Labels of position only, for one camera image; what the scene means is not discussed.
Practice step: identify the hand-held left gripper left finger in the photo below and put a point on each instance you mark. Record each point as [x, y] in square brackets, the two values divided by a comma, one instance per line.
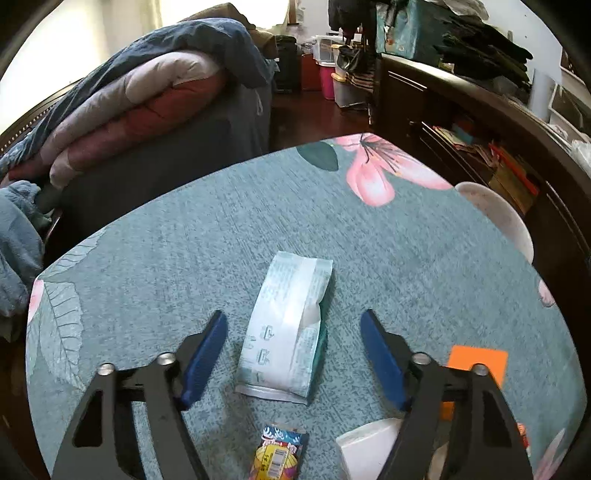
[203, 360]

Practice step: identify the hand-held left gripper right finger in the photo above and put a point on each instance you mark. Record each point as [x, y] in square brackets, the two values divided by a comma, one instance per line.
[383, 360]

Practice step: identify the white green wipes packet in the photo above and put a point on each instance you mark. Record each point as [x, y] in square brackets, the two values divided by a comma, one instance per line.
[281, 323]

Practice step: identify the white container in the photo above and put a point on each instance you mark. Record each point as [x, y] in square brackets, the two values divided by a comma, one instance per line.
[364, 447]

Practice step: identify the small orange box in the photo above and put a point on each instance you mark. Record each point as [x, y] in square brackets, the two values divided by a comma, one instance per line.
[475, 357]

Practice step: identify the teal floral tablecloth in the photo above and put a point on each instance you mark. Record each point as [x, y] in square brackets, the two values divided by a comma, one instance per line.
[184, 240]

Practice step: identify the colourful snack wrapper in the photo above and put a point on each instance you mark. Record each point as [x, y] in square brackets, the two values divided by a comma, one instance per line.
[279, 454]

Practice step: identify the white rounded plastic object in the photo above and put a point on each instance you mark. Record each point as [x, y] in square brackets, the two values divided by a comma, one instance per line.
[503, 217]

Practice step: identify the bed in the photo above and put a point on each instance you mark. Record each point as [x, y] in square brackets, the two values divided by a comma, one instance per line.
[184, 152]

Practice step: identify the light blue fleece blanket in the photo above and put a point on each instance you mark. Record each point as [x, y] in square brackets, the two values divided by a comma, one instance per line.
[18, 240]

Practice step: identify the row of books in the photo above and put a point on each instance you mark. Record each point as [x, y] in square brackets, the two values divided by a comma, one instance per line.
[503, 170]

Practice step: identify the folded pink quilt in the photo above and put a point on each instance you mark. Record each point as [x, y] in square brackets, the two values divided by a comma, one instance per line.
[138, 101]

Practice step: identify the clear plastic storage box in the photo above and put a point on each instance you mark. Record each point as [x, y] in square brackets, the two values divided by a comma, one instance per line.
[348, 94]

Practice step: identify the dark wooden cabinet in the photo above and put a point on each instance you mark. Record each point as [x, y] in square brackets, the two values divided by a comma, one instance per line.
[406, 87]

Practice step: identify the pink plastic bin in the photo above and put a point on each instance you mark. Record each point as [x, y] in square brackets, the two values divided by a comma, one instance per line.
[328, 85]

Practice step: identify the white plastic bag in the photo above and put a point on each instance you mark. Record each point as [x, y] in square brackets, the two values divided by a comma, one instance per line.
[582, 157]

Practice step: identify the red box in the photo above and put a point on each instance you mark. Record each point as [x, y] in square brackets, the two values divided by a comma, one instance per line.
[310, 73]

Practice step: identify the black handbag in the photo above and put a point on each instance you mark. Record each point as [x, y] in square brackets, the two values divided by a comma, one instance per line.
[351, 60]

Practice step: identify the black suitcase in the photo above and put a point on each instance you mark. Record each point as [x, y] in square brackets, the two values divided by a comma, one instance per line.
[286, 64]

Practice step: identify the white storage drawers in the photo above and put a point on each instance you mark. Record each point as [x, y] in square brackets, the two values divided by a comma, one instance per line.
[570, 101]

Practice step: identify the dark blue duvet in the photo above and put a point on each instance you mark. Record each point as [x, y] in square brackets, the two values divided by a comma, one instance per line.
[184, 39]

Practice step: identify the stack of dark clothes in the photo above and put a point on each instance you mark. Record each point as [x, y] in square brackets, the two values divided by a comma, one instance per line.
[485, 50]

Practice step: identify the teal fabric bag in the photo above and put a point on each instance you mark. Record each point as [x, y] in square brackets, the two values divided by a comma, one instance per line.
[406, 27]

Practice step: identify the brown blanket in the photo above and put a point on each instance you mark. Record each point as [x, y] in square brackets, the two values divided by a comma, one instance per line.
[231, 14]

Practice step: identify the black hanging coat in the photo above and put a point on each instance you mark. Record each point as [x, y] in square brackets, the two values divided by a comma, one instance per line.
[351, 14]

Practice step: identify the pile of white clothes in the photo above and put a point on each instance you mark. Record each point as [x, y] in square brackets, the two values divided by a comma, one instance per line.
[461, 7]

